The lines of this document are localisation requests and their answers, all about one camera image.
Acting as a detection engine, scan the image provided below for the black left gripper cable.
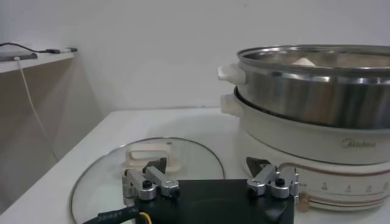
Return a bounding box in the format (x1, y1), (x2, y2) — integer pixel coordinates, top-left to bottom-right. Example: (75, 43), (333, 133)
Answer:
(82, 206), (153, 224)

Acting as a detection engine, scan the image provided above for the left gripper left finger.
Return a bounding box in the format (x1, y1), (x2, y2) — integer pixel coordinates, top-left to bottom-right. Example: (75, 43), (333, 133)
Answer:
(121, 157), (180, 208)

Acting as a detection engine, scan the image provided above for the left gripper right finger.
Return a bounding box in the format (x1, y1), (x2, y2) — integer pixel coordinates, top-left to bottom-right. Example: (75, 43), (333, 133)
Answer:
(246, 156), (300, 203)

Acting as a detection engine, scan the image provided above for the white charging cable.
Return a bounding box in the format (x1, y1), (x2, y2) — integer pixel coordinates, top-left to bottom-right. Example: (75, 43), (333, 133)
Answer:
(13, 56), (59, 162)

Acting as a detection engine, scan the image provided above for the black adapter cable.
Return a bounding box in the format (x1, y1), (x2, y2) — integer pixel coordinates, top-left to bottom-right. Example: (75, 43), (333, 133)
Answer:
(0, 42), (79, 55)

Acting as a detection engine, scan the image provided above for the black smartphone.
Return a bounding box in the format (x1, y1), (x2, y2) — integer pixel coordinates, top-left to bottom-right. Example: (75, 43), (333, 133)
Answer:
(0, 52), (38, 63)

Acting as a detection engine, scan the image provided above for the white side table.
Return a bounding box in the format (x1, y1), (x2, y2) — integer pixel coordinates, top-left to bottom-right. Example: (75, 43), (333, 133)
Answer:
(0, 50), (77, 74)

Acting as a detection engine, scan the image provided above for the stainless steel steamer basket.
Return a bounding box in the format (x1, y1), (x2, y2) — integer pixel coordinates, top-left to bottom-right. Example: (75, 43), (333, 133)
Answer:
(218, 44), (390, 130)

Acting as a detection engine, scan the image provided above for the glass pot lid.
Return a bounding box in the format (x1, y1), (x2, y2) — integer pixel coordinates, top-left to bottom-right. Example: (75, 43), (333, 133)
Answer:
(69, 136), (225, 224)

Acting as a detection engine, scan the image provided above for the cream electric cooker base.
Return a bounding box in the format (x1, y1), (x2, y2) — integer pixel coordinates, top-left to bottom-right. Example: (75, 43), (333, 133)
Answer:
(219, 86), (390, 213)

